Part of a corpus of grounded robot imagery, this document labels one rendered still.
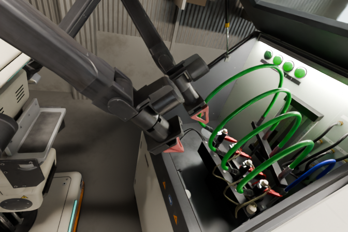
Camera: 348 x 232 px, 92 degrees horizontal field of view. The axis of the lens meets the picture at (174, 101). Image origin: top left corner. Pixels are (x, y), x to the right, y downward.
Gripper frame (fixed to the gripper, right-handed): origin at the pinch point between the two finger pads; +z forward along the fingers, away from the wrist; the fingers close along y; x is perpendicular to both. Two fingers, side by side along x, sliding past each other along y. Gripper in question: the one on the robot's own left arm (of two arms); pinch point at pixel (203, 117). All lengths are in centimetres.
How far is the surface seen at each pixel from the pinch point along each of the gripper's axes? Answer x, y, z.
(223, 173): 6.2, -4.2, 26.5
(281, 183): -9.6, -17.4, 28.5
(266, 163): -7.0, -22.7, 6.3
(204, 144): 7.1, 10.1, 21.3
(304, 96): -39.4, 2.9, 21.4
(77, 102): 127, 172, -4
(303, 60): -45.5, 6.6, 8.3
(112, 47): 46, 181, -32
